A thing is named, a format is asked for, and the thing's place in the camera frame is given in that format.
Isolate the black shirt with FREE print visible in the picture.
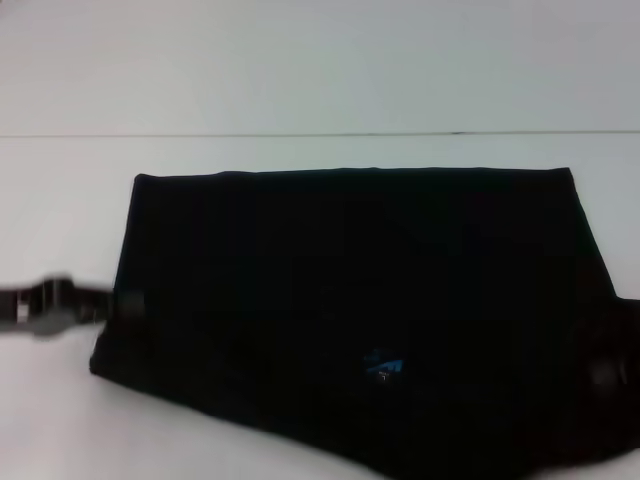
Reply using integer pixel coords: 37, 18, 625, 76
88, 166, 640, 480

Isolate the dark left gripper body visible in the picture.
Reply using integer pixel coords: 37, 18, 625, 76
0, 273, 114, 342

